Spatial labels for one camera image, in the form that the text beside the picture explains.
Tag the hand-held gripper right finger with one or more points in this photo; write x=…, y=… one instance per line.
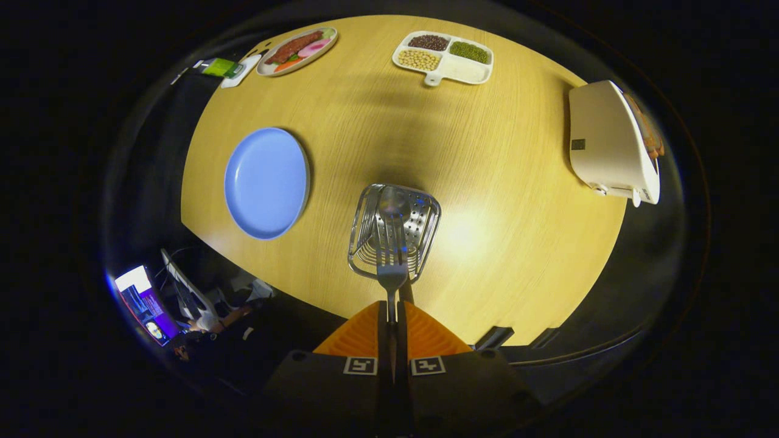
x=401, y=347

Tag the toast slice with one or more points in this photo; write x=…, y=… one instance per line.
x=651, y=137

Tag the white toaster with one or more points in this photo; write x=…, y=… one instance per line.
x=602, y=140

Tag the white divided tray with beans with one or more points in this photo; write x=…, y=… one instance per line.
x=468, y=70

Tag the lit computer monitor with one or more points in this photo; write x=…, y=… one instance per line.
x=143, y=304

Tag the white square coaster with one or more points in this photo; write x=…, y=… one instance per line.
x=247, y=70

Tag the metal spoon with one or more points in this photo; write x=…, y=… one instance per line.
x=394, y=199

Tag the grey laptop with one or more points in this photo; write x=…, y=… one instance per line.
x=187, y=287

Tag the green drink bottle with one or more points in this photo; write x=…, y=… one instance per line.
x=219, y=67

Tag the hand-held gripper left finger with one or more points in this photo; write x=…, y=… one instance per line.
x=383, y=340

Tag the blue round plate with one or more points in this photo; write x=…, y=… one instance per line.
x=268, y=182

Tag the oval plate with food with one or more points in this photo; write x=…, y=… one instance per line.
x=292, y=52

